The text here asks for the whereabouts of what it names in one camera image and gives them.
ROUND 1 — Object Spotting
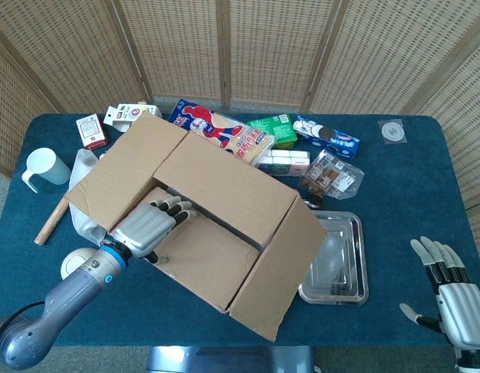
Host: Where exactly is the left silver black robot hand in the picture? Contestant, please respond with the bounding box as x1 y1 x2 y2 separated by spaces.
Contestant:
111 196 197 266

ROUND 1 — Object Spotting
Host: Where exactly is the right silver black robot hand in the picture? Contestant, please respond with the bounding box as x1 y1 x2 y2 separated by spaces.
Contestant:
398 235 480 349

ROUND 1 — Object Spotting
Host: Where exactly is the red brown cardboard box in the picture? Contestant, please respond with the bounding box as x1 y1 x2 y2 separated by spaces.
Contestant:
64 112 327 343

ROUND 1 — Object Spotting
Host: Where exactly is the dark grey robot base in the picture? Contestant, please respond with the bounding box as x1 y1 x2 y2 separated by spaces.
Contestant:
146 345 315 373

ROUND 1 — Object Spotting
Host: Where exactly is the small red white box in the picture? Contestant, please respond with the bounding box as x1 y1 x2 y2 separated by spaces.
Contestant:
75 113 110 151

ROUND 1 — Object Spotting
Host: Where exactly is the white box with sponge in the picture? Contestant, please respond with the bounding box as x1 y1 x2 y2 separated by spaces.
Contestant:
103 101 164 133

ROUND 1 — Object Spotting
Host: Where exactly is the green carton box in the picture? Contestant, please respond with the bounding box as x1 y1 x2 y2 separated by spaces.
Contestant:
246 113 298 151

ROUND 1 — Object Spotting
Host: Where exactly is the beige round bowl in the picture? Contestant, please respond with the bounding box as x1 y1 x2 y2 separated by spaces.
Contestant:
60 247 101 280

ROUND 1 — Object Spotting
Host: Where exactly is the clear plastic bag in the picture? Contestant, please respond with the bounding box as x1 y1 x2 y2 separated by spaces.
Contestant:
68 148 109 246

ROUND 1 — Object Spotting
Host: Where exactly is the wooden rolling pin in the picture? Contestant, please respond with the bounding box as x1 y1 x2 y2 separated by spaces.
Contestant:
33 196 70 246

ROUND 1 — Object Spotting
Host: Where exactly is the white plastic measuring cup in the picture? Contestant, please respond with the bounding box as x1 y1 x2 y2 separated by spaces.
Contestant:
21 147 72 194

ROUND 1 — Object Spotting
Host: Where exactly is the blue red snack bag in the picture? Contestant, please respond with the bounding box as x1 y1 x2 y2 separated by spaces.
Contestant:
168 99 277 166

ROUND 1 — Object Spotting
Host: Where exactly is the stainless steel rectangular tray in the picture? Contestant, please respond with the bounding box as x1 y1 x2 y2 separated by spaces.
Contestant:
297 211 370 306

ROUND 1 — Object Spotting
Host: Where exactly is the white tissue pack row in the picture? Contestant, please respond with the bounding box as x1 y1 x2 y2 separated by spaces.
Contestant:
255 148 311 178

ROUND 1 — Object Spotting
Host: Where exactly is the metal spoon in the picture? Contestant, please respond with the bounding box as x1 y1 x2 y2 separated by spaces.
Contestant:
301 195 325 210

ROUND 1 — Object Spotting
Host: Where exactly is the clear plastic pastry container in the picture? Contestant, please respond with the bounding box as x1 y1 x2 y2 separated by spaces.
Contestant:
298 148 365 200

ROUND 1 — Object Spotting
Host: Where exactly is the round disc in clear bag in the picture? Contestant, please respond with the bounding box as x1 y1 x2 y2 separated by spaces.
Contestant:
377 118 408 145

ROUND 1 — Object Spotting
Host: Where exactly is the blue sandwich cookie package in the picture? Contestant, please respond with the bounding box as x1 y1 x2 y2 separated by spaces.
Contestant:
292 115 361 159

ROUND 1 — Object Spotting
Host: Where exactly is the woven rattan folding screen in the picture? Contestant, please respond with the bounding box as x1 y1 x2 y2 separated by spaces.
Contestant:
0 0 480 281

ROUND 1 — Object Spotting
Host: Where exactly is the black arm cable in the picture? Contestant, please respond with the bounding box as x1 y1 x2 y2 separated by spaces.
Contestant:
6 299 47 323

